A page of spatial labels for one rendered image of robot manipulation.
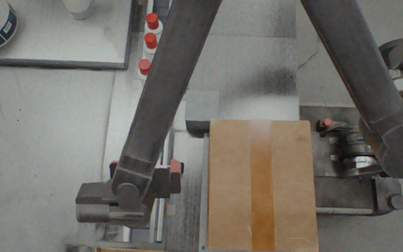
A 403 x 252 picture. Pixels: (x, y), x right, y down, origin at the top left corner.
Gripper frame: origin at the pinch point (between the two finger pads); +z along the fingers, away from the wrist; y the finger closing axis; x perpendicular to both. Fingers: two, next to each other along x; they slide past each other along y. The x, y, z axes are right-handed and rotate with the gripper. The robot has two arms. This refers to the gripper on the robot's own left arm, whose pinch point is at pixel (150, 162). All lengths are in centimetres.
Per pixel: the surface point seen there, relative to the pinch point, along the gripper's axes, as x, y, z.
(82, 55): -14, 29, 49
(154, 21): -26.4, 2.3, 33.1
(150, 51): -18.4, 3.9, 31.7
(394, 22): -12, -125, 164
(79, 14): -26, 31, 56
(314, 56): 6, -74, 149
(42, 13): -26, 44, 59
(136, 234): 29.5, 7.5, 13.6
